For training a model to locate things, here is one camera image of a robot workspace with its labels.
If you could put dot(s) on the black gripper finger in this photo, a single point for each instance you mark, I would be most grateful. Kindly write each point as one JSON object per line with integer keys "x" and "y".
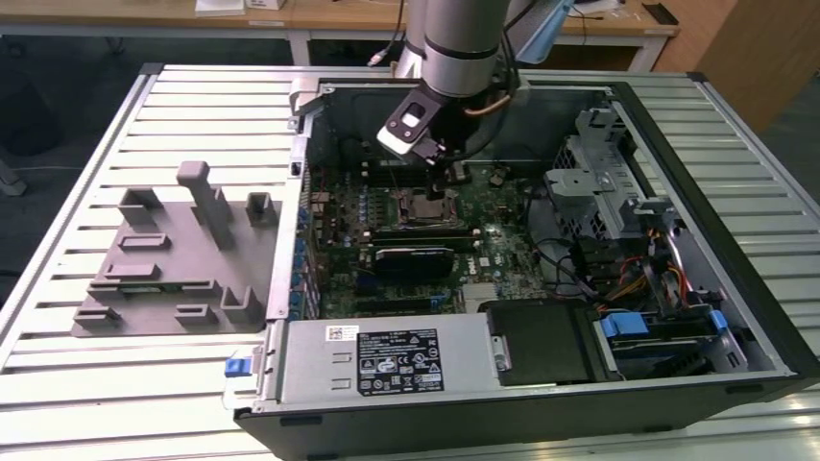
{"x": 439, "y": 191}

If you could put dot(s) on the silver CPU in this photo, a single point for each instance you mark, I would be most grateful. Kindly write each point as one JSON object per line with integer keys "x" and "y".
{"x": 429, "y": 210}

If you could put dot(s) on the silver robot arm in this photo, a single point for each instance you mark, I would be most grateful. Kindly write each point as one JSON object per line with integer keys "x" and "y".
{"x": 462, "y": 38}

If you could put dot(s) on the silver coin battery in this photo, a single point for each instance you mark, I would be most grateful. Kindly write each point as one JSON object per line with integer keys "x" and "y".
{"x": 495, "y": 180}

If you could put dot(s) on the black RAM stick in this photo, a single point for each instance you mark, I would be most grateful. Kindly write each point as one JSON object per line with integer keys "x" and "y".
{"x": 423, "y": 245}
{"x": 423, "y": 235}

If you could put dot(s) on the black graphics card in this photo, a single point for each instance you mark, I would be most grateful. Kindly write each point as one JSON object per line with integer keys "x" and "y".
{"x": 414, "y": 264}

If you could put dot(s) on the green motherboard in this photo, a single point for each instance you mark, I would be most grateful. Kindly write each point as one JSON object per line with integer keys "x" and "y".
{"x": 515, "y": 240}

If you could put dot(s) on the silver metal drive cage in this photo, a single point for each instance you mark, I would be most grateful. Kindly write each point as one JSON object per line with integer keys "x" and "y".
{"x": 602, "y": 158}

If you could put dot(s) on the silver chipset heatsink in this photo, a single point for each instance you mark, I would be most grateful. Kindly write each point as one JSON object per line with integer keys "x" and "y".
{"x": 481, "y": 293}

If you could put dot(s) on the black expansion slot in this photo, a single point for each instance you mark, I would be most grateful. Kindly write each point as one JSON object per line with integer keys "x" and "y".
{"x": 391, "y": 303}

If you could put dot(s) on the black plastic shroud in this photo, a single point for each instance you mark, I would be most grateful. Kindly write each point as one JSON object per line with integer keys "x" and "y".
{"x": 545, "y": 341}

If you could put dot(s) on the silver power supply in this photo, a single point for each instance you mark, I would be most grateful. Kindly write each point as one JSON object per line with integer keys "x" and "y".
{"x": 307, "y": 350}

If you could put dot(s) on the small black desk object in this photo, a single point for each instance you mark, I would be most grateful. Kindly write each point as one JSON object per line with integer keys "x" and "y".
{"x": 663, "y": 14}

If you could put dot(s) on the hard disk in blue carrier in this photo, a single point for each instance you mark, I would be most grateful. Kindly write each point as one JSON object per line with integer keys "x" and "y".
{"x": 625, "y": 324}

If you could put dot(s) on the small white box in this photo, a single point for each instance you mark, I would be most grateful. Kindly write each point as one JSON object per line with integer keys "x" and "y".
{"x": 266, "y": 4}

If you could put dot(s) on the grey parts rack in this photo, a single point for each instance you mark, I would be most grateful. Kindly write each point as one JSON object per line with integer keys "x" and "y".
{"x": 186, "y": 269}

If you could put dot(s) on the green RAM stick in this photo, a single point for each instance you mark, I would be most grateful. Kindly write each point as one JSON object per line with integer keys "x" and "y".
{"x": 163, "y": 287}

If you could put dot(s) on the large white box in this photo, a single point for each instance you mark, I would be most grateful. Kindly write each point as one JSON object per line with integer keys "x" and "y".
{"x": 218, "y": 7}

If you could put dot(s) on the wooden cabinet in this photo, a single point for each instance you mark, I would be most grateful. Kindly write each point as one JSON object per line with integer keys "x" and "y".
{"x": 757, "y": 57}

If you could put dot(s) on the blue case latch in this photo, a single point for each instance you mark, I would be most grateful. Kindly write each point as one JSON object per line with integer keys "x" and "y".
{"x": 238, "y": 367}

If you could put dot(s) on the black PC case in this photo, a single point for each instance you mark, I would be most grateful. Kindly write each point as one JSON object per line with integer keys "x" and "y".
{"x": 513, "y": 422}

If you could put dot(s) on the white rimmed wrist camera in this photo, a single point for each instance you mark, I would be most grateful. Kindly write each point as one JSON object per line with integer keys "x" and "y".
{"x": 410, "y": 125}

